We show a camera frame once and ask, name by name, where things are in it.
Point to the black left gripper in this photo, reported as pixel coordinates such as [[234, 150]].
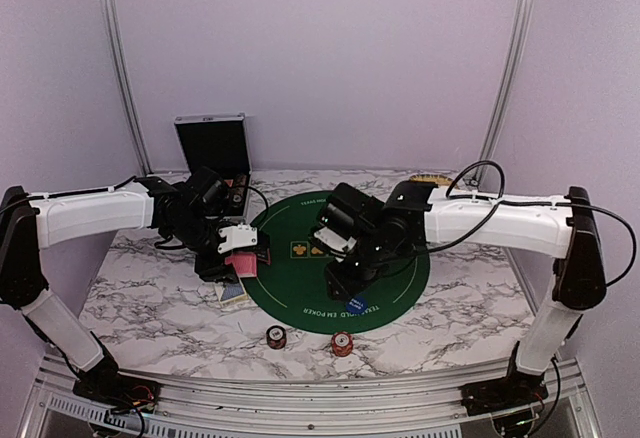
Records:
[[215, 269]]

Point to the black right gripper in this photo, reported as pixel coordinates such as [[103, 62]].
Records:
[[346, 284]]

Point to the red-backed playing card deck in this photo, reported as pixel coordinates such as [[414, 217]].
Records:
[[244, 264]]

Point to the orange-red 5 chip stack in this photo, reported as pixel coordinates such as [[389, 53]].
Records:
[[342, 344]]

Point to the black triangular all-in button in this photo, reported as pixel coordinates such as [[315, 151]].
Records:
[[263, 255]]

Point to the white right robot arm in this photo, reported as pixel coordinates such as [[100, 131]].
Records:
[[365, 235]]

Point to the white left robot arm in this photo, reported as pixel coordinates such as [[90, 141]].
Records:
[[189, 211]]

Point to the blue-backed playing card deck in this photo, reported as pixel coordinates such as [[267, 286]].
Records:
[[230, 293]]

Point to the blue small blind button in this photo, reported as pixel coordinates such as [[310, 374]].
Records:
[[356, 305]]

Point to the green round poker mat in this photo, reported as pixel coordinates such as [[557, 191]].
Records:
[[292, 289]]

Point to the dark red 100 chip stack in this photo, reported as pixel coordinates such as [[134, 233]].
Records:
[[276, 337]]

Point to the woven yellow bamboo tray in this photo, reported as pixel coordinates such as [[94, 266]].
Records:
[[437, 179]]

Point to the aluminium poker chip case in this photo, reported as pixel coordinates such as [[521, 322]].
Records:
[[220, 143]]

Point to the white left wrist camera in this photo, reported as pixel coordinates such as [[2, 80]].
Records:
[[236, 237]]

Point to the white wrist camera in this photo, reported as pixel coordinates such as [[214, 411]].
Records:
[[333, 242], [236, 237]]

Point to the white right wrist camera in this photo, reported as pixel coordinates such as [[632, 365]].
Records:
[[333, 242]]

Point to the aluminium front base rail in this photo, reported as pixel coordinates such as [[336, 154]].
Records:
[[410, 405]]

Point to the left aluminium frame post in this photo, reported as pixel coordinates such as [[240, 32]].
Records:
[[110, 15]]

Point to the aluminium frame post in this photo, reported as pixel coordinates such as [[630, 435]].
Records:
[[515, 50], [110, 15]]

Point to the right aluminium frame post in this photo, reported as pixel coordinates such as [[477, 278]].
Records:
[[515, 50]]

